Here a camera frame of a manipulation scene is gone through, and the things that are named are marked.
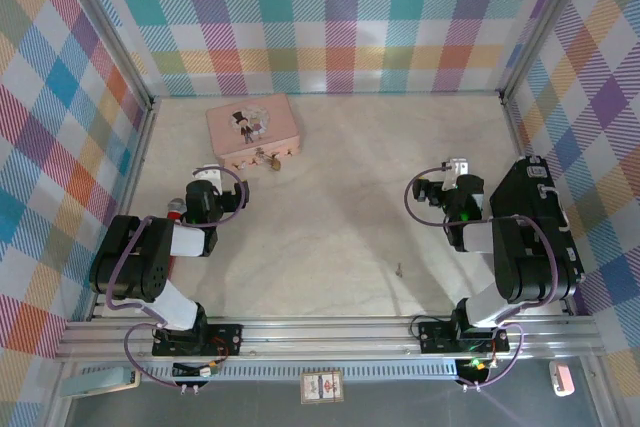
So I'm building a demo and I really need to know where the right small controller board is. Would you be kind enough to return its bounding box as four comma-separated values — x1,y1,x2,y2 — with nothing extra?
457,356,494,383

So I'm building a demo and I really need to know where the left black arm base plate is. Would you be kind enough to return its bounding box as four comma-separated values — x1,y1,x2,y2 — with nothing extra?
151,322,245,358

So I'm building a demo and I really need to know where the aluminium frame post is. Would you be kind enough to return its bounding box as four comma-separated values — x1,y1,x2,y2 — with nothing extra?
57,0,156,111
499,0,599,103

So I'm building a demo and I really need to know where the left aluminium side rail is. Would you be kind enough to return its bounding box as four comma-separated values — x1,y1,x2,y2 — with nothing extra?
85,96,157,322

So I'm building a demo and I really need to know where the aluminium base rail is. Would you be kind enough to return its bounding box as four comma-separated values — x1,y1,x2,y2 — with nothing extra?
54,316,606,361

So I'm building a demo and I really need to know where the small controller board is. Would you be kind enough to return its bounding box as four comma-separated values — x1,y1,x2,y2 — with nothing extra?
457,356,494,383
172,361,221,382

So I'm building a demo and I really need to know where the playing card box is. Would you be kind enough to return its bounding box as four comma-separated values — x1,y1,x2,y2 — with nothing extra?
299,370,346,405

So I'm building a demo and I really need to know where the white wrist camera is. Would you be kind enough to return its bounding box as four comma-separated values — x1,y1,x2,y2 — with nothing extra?
442,157,471,192
192,164,225,194

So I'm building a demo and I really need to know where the right aluminium frame post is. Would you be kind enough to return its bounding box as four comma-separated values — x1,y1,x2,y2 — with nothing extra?
499,0,599,103

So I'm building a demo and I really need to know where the left small controller board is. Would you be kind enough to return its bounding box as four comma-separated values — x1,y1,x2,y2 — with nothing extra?
172,361,221,382

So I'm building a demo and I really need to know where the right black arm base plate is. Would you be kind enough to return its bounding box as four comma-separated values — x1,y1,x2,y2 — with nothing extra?
418,320,511,356

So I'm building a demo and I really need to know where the pink tin box with couple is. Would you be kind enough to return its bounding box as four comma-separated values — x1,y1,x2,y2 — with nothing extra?
205,93,303,168

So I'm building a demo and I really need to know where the black hard carrying case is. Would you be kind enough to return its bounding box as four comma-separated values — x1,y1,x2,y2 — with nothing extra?
488,154,587,308

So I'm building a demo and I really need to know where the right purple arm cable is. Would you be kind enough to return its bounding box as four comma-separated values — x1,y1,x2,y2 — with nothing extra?
404,165,559,391

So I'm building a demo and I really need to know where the pink white small device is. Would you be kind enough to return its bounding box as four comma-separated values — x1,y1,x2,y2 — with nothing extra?
548,360,576,397

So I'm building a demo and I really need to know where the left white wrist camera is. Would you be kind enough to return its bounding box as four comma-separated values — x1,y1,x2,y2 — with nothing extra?
192,164,225,194

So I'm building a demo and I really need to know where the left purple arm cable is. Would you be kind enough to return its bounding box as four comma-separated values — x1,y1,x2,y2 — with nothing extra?
105,168,251,389

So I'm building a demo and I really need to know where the red toy microphone silver head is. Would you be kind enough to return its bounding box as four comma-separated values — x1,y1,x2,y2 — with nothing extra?
165,196,190,222

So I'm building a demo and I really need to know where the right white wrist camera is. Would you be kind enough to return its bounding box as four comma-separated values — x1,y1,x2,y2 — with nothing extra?
442,157,471,192

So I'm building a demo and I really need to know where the teal foot pedal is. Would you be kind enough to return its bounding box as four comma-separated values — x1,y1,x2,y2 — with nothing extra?
59,366,142,398

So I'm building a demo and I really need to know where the grey slotted cable duct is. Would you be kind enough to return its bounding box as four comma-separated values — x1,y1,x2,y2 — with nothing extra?
142,360,459,379

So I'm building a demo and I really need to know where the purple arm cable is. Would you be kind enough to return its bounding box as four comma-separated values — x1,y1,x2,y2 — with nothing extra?
105,168,251,389
404,165,559,391

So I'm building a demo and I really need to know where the left aluminium frame post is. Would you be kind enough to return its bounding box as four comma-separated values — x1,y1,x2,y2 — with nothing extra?
57,0,156,111

